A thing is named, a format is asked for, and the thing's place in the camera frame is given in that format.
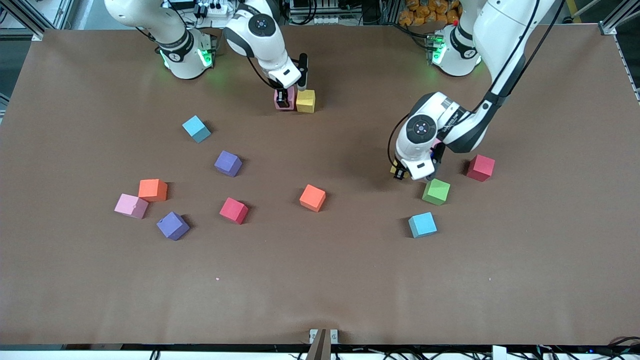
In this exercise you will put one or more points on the yellow foam block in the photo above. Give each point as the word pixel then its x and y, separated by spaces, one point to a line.
pixel 305 101
pixel 408 175

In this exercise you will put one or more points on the purple foam block with dent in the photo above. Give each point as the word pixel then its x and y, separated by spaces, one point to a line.
pixel 172 225

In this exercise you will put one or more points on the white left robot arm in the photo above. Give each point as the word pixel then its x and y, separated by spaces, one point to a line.
pixel 500 30

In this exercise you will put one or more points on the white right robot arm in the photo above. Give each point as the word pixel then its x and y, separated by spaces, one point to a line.
pixel 260 40

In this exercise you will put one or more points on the green foam block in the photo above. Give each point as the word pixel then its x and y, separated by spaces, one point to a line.
pixel 436 191

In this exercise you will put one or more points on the light blue foam block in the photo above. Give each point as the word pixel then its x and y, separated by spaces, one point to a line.
pixel 195 127
pixel 422 224

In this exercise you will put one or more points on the white power strip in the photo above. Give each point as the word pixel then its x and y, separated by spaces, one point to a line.
pixel 210 9
pixel 320 20

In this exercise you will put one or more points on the red foam block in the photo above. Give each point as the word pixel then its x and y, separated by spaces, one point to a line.
pixel 233 210
pixel 480 167

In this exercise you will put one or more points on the orange foam block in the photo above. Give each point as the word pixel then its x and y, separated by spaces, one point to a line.
pixel 152 190
pixel 312 198

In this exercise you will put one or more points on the bag of orange snacks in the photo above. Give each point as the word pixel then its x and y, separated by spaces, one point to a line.
pixel 425 12

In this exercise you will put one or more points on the pink foam block with dent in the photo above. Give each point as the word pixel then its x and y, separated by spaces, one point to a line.
pixel 131 206

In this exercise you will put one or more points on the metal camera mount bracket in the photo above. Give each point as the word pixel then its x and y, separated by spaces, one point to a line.
pixel 322 337

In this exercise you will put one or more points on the aluminium frame post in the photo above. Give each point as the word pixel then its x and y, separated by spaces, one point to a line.
pixel 40 17
pixel 620 15

